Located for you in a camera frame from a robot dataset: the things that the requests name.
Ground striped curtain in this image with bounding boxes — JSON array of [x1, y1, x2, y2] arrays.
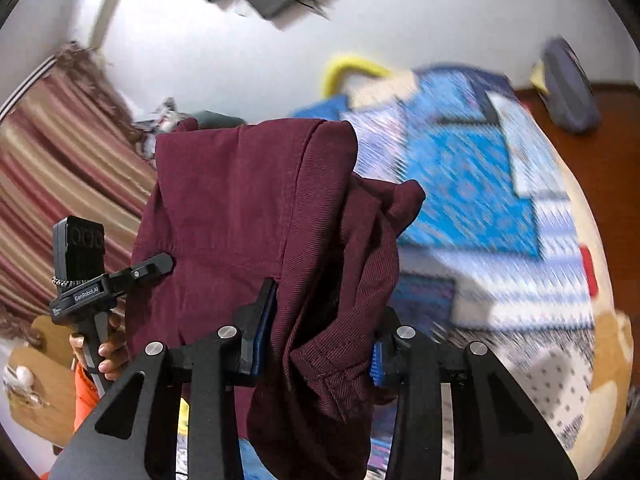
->
[[0, 42, 158, 336]]

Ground yellow plastic handle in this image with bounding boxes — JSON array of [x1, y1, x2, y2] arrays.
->
[[320, 52, 388, 98]]

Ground pile of mixed clothes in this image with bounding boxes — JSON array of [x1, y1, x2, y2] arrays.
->
[[132, 100, 246, 156]]

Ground person's left forearm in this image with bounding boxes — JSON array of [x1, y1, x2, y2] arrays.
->
[[74, 362, 103, 427]]

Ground light wooden board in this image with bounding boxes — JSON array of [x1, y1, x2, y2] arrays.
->
[[9, 317, 77, 450]]

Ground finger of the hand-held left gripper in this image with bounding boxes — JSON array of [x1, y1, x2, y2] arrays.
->
[[120, 254, 176, 287]]

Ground beige bed blanket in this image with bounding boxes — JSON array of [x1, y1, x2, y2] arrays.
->
[[550, 125, 633, 471]]

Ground purple grey bag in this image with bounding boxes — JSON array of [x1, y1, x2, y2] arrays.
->
[[542, 37, 601, 133]]

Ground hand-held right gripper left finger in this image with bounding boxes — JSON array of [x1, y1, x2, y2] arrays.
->
[[47, 277, 278, 480]]

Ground person's left hand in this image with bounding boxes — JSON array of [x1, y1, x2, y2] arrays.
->
[[69, 310, 129, 382]]

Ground blue patchwork printed blanket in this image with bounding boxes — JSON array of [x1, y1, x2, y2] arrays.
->
[[290, 65, 601, 453]]

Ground maroon pants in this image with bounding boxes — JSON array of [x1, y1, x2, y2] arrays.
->
[[125, 117, 426, 480]]

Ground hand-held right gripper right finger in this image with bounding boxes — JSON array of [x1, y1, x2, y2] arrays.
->
[[371, 307, 581, 480]]

